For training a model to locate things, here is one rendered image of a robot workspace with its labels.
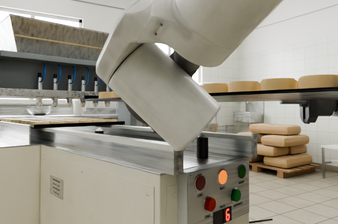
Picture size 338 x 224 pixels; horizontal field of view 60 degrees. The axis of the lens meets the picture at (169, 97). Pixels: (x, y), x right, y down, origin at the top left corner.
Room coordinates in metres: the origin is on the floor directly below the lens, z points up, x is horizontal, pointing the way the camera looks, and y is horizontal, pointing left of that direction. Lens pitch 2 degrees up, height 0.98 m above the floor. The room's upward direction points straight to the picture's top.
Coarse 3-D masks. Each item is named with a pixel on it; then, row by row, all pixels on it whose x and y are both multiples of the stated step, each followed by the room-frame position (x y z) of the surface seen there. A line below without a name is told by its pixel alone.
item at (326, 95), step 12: (84, 96) 0.76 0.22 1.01; (96, 96) 0.78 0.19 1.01; (216, 96) 0.47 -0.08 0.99; (228, 96) 0.48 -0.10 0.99; (240, 96) 0.48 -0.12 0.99; (252, 96) 0.48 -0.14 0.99; (264, 96) 0.48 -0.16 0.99; (276, 96) 0.48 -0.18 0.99; (288, 96) 0.48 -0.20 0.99; (300, 96) 0.48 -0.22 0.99; (312, 96) 0.48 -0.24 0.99; (324, 96) 0.48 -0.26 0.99; (336, 96) 0.49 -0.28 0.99
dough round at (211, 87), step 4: (204, 84) 0.50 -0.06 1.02; (208, 84) 0.50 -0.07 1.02; (212, 84) 0.49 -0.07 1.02; (216, 84) 0.49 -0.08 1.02; (220, 84) 0.49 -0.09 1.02; (224, 84) 0.49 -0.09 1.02; (204, 88) 0.50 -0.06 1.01; (208, 88) 0.49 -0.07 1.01; (212, 88) 0.49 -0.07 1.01; (216, 88) 0.49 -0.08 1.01; (220, 88) 0.49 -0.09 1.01; (224, 88) 0.49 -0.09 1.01; (208, 92) 0.49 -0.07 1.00; (212, 92) 0.49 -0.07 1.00; (216, 92) 0.49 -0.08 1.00; (220, 92) 0.49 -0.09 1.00
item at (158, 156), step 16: (32, 128) 1.21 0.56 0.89; (48, 128) 1.08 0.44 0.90; (48, 144) 1.08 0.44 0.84; (64, 144) 0.98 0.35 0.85; (80, 144) 0.89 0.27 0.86; (96, 144) 0.82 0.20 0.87; (112, 144) 0.76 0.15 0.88; (128, 144) 0.71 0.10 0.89; (144, 144) 0.66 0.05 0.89; (160, 144) 0.62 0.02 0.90; (112, 160) 0.76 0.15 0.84; (128, 160) 0.71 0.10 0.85; (144, 160) 0.66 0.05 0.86; (160, 160) 0.62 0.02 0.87; (176, 160) 0.60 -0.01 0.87
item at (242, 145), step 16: (64, 128) 1.67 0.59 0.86; (80, 128) 1.52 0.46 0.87; (96, 128) 1.41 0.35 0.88; (112, 128) 1.30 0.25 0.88; (128, 128) 1.21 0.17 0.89; (144, 128) 1.13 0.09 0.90; (192, 144) 0.95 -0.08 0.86; (208, 144) 0.90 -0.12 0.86; (224, 144) 0.86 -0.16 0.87; (240, 144) 0.82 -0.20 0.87; (256, 144) 0.81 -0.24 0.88
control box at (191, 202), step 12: (192, 168) 0.67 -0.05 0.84; (204, 168) 0.67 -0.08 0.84; (216, 168) 0.69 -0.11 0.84; (228, 168) 0.72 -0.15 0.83; (180, 180) 0.64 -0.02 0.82; (192, 180) 0.63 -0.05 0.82; (216, 180) 0.69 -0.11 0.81; (228, 180) 0.72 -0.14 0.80; (240, 180) 0.75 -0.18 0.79; (180, 192) 0.64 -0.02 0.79; (192, 192) 0.63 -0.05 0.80; (204, 192) 0.66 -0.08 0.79; (216, 192) 0.69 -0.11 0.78; (228, 192) 0.72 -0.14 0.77; (180, 204) 0.64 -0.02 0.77; (192, 204) 0.63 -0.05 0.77; (204, 204) 0.65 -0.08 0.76; (216, 204) 0.69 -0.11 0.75; (228, 204) 0.72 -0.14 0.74; (240, 204) 0.75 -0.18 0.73; (180, 216) 0.64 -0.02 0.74; (192, 216) 0.63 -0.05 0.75; (204, 216) 0.66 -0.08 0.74; (216, 216) 0.68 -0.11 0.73
